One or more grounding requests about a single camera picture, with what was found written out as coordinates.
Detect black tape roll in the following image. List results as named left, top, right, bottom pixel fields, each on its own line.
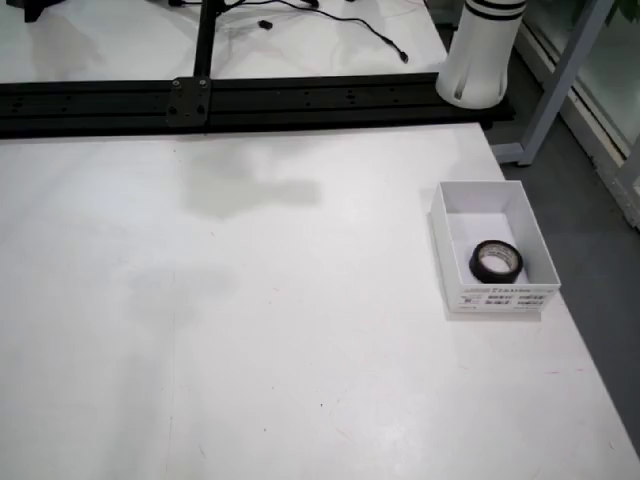
left=468, top=239, right=524, bottom=285

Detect white rectangular bin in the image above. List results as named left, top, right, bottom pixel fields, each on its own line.
left=428, top=180, right=563, bottom=322

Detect black upright aluminium profile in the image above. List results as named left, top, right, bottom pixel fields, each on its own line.
left=194, top=0, right=222, bottom=81

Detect black stand foot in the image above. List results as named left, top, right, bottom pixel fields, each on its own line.
left=0, top=0, right=57, bottom=24

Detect green plant leaves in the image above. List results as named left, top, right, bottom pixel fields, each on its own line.
left=606, top=0, right=640, bottom=27

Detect black aluminium rail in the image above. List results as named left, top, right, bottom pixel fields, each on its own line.
left=0, top=72, right=517, bottom=141

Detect black bracket plate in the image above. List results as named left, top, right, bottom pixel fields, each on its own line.
left=165, top=76, right=209, bottom=128

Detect black cable with plug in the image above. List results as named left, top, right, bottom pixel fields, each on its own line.
left=279, top=0, right=411, bottom=65

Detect grey partition frame post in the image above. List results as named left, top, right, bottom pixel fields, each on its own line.
left=491, top=0, right=614, bottom=167

